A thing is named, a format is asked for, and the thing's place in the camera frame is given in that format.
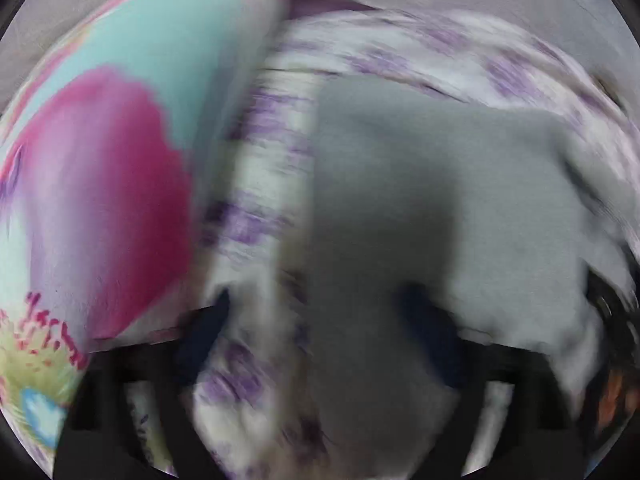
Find folded teal pink floral quilt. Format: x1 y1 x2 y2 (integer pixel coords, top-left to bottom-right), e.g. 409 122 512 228
0 0 286 441

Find purple floral bedspread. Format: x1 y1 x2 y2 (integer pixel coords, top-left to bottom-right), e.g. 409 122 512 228
120 10 640 480

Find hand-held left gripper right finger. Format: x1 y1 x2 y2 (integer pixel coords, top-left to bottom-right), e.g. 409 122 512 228
400 284 586 480

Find grey fleece pants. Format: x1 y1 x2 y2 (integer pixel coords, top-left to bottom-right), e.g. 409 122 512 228
297 74 638 480

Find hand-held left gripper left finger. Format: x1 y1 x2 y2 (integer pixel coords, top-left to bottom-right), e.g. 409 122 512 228
55 287 236 480

